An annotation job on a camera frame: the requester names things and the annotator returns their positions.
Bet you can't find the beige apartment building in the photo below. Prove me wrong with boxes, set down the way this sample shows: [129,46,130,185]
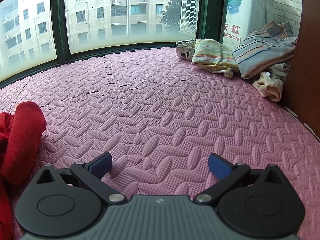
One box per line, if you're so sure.
[0,0,183,65]

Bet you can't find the white panda print cloth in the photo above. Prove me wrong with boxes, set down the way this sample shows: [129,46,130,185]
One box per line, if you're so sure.
[175,39,197,60]

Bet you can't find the red hoodie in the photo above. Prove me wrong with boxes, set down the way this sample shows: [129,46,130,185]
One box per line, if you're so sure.
[0,101,47,240]

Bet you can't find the yellow striped cloth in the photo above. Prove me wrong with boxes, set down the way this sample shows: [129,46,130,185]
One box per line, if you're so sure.
[191,38,239,78]

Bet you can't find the cream garment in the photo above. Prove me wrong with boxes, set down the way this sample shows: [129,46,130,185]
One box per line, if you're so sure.
[252,63,292,102]

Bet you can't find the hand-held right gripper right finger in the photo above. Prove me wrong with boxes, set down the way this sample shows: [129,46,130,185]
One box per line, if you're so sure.
[194,152,286,204]

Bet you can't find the green tree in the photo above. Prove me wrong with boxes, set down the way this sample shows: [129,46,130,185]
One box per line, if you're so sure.
[160,0,183,33]

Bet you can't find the white louvred air conditioner unit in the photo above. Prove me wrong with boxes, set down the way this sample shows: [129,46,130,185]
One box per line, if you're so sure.
[179,0,200,34]

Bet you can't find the pink foam floor mat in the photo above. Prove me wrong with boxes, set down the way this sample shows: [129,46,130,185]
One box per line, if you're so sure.
[0,45,320,240]

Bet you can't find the brown wooden cabinet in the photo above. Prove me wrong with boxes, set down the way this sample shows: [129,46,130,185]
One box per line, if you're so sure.
[282,0,320,140]

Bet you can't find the green window frame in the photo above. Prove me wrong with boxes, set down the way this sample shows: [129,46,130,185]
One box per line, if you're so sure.
[0,0,230,83]

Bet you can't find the blue striped shirt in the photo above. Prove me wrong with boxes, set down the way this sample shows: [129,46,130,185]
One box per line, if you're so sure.
[232,21,299,79]

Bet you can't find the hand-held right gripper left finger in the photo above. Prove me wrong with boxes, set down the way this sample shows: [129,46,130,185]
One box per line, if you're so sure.
[36,152,127,204]

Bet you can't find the white carton with cartoon print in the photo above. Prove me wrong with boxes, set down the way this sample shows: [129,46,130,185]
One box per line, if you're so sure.
[221,0,275,53]

